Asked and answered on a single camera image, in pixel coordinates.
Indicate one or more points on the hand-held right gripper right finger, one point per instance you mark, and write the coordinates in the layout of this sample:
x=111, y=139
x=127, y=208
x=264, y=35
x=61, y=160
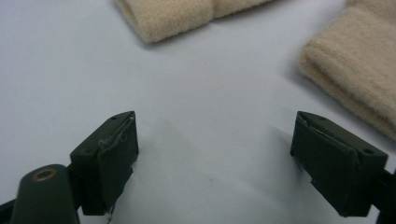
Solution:
x=336, y=165

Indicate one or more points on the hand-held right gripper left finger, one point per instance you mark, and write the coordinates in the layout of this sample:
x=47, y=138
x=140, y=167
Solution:
x=106, y=161

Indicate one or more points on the beige knitted glove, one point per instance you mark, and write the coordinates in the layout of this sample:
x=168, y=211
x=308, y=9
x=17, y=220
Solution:
x=174, y=17
x=358, y=62

